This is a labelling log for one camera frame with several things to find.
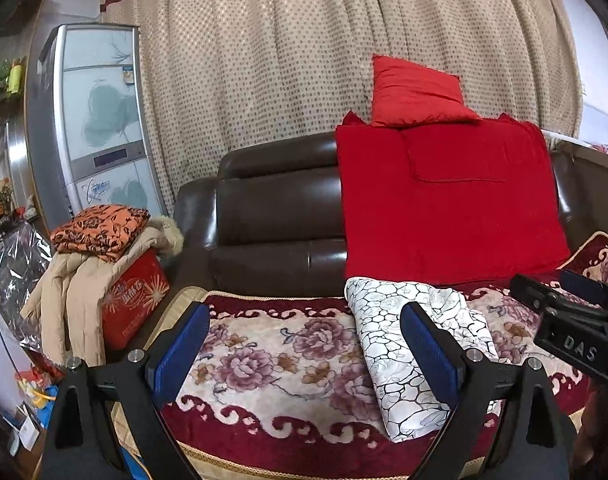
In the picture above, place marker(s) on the white crackle-pattern garment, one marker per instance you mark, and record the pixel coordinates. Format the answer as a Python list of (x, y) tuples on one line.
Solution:
[(414, 383)]

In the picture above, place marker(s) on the beige dotted curtain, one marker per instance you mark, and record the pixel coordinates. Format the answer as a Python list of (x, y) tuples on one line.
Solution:
[(217, 75)]

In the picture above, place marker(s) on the silver standing air conditioner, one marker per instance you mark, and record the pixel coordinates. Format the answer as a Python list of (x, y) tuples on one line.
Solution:
[(87, 139)]

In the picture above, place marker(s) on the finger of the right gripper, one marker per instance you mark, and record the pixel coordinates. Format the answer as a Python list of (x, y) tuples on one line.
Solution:
[(594, 292), (542, 299)]

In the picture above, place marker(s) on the small red pillow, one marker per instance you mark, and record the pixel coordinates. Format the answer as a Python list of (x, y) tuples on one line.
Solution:
[(407, 94)]

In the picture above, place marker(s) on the large red folded quilt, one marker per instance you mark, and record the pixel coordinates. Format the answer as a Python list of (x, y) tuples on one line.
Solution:
[(445, 204)]

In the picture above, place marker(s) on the dark brown leather sofa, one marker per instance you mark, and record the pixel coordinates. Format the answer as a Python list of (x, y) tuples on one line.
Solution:
[(271, 224)]

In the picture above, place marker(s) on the orange black patterned cloth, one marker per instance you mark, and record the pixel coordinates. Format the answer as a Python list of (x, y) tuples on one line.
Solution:
[(103, 231)]

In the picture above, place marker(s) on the red gift box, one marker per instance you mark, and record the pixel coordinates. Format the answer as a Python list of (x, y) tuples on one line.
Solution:
[(132, 299)]

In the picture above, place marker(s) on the floral red cream blanket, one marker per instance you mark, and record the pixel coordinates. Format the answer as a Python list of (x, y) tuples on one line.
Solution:
[(280, 390)]

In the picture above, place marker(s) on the person's right hand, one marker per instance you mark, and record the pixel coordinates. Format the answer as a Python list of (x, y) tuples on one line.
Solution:
[(590, 450)]

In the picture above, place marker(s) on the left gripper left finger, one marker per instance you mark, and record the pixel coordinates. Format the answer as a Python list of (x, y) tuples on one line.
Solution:
[(81, 441)]

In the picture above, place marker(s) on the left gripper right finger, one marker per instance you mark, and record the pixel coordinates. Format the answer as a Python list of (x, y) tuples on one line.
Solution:
[(532, 440)]

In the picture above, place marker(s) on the beige padded coat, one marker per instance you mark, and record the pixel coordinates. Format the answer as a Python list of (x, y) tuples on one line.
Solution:
[(66, 301)]

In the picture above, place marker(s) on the clear plastic bag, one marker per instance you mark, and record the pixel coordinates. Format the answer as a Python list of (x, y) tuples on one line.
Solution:
[(24, 256)]

